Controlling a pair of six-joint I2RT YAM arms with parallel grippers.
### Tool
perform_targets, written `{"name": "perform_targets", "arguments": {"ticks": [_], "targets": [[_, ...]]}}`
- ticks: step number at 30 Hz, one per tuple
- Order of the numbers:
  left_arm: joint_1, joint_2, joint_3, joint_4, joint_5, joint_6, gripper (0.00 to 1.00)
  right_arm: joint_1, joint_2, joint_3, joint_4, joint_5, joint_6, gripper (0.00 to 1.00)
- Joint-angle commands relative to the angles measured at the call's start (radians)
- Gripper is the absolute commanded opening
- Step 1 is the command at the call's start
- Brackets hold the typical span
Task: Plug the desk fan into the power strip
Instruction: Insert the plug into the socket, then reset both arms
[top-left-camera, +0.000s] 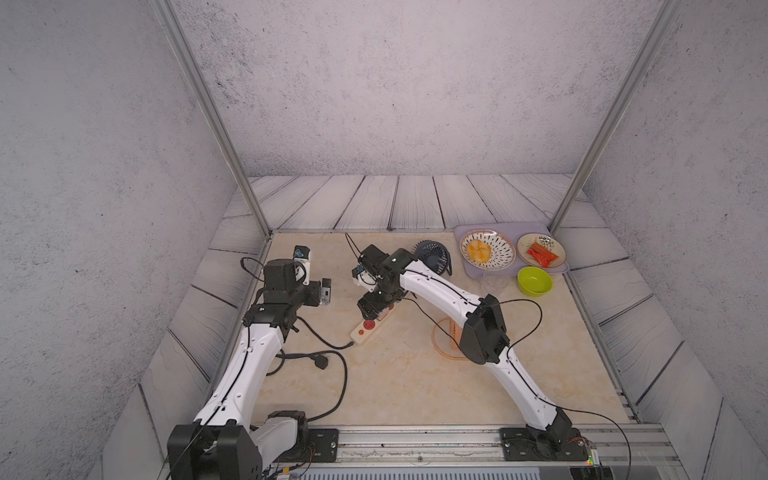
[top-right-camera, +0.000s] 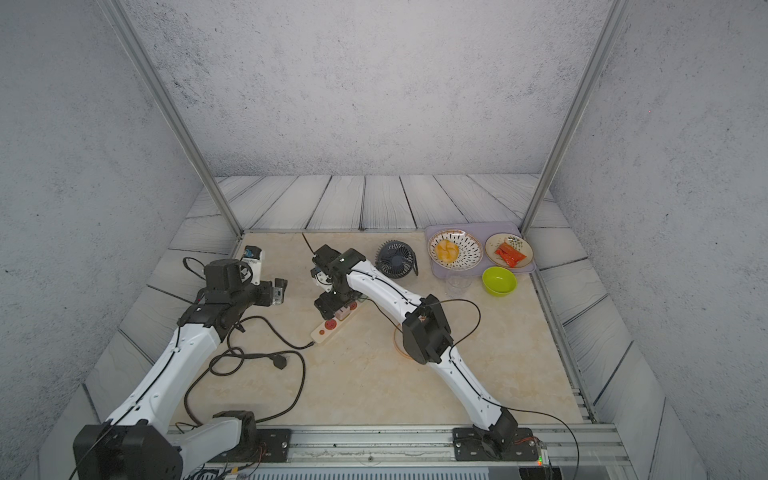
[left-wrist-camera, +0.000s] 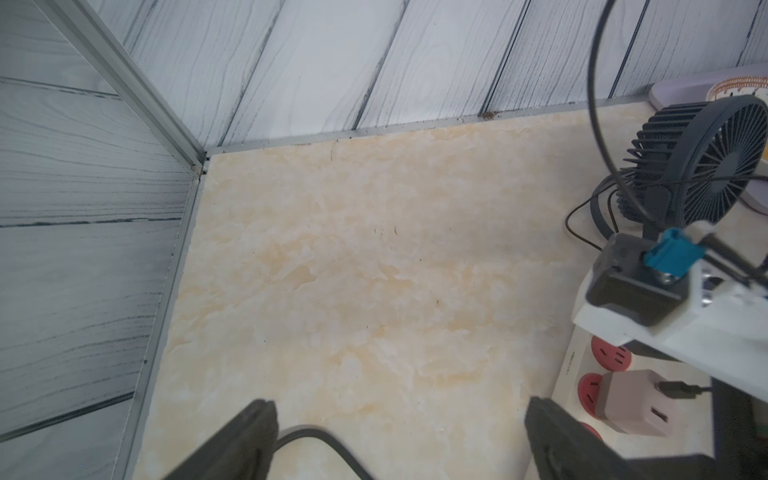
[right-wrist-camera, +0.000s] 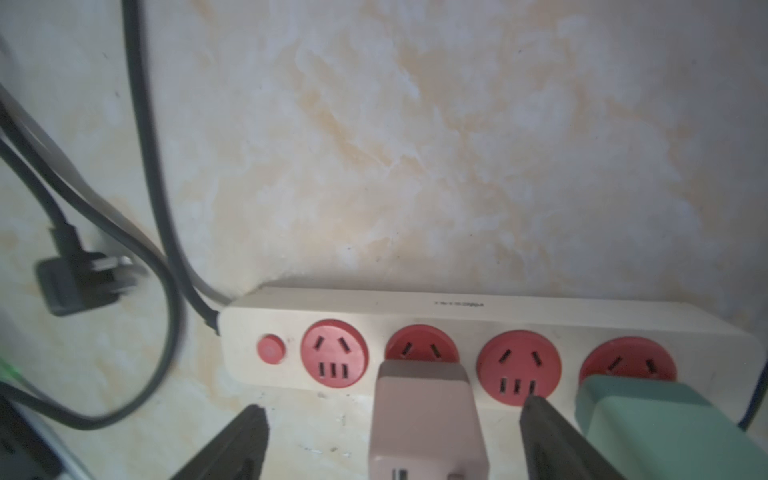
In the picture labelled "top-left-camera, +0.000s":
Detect beige power strip red sockets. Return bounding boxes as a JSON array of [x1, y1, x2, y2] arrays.
[[350, 306, 395, 344]]

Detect orange desk fan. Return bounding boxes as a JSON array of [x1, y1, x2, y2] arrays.
[[431, 317, 468, 362]]

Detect orange fan black cable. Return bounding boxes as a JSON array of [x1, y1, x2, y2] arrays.
[[403, 296, 545, 361]]

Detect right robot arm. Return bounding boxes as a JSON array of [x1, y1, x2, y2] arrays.
[[353, 245, 572, 455]]

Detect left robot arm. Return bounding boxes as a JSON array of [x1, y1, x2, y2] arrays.
[[166, 247, 331, 479]]

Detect black desk fan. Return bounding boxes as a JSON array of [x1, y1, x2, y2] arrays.
[[413, 240, 452, 276]]

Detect clear plastic cup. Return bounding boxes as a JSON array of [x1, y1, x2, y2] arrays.
[[480, 272, 510, 298]]

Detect patterned bowl with yellow food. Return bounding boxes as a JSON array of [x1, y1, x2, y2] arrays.
[[459, 230, 517, 271]]

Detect green bowl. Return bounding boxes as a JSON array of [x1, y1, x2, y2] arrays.
[[517, 266, 554, 297]]

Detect plate with red food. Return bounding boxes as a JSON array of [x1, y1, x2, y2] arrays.
[[516, 233, 567, 270]]

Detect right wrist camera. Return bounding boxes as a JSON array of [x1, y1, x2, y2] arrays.
[[352, 265, 377, 292]]

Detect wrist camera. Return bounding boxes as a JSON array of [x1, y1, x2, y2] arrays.
[[293, 245, 311, 282], [352, 265, 377, 292]]

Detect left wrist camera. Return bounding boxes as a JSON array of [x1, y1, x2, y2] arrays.
[[293, 245, 311, 282]]

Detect black power strip cable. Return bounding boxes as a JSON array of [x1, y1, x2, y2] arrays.
[[266, 314, 356, 424]]

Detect aluminium front rail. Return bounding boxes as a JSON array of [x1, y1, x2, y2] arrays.
[[265, 424, 687, 479]]

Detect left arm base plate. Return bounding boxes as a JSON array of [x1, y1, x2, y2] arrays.
[[279, 428, 339, 465]]

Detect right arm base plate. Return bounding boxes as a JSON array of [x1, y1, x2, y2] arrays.
[[499, 427, 591, 463]]

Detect left aluminium frame post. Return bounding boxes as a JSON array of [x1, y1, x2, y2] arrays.
[[150, 0, 272, 237]]

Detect aluminium frame post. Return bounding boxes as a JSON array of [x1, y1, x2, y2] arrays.
[[150, 0, 272, 237], [548, 0, 684, 234]]

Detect right aluminium frame post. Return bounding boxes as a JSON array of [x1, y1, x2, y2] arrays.
[[548, 0, 684, 234]]

